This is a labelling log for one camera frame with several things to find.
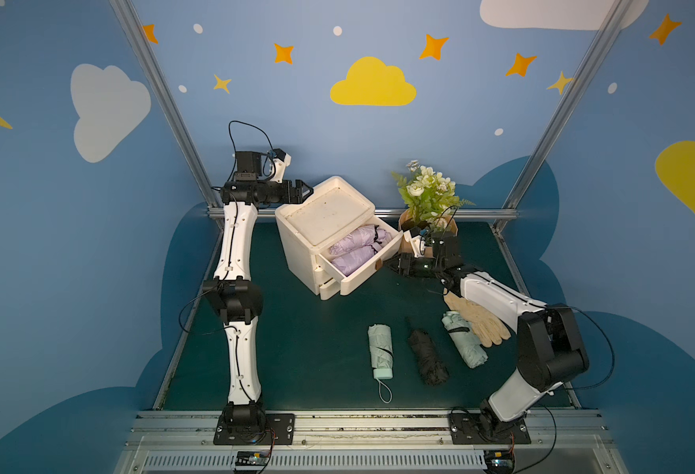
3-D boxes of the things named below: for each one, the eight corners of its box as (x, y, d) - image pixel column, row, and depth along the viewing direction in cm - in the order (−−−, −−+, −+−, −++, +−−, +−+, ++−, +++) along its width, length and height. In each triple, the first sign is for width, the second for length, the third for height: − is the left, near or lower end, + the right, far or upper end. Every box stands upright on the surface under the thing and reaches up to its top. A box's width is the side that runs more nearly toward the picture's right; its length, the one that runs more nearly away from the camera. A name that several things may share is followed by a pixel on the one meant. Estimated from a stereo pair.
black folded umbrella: (427, 389, 82) (431, 383, 78) (407, 339, 91) (410, 332, 87) (446, 383, 83) (451, 377, 79) (424, 334, 92) (428, 327, 88)
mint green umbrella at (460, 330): (468, 370, 85) (471, 366, 82) (440, 317, 95) (442, 313, 93) (488, 363, 86) (492, 360, 84) (459, 312, 97) (462, 307, 94)
